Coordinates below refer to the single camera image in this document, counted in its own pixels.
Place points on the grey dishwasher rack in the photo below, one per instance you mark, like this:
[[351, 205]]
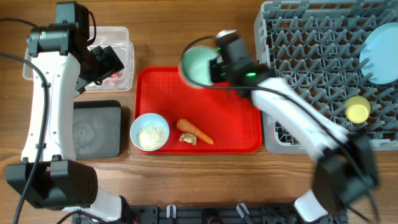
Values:
[[315, 46]]

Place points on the red snack wrapper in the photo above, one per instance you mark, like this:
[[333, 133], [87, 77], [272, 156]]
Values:
[[113, 79]]

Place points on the mint green bowl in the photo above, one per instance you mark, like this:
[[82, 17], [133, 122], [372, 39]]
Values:
[[194, 67]]

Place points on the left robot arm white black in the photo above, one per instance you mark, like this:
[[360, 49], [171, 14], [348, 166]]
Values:
[[48, 175]]

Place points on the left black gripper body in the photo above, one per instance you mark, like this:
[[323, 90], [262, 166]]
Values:
[[98, 66]]

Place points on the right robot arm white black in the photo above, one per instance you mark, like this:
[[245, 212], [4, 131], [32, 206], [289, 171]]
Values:
[[345, 168]]

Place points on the black tray bin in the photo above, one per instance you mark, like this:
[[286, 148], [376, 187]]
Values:
[[97, 129]]

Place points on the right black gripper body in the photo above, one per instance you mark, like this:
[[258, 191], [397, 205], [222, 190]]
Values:
[[216, 71]]

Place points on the clear plastic bin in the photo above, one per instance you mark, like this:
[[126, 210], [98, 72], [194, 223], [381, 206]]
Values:
[[72, 63]]

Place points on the brown food scrap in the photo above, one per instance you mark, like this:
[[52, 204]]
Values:
[[189, 138]]

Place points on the red serving tray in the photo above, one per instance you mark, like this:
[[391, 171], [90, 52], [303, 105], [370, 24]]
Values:
[[232, 122]]

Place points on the yellow plastic cup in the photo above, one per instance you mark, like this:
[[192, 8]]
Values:
[[357, 109]]

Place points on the orange carrot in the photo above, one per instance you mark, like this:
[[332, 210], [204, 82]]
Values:
[[188, 127]]

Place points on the light blue plate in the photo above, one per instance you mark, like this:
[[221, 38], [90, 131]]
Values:
[[380, 54]]

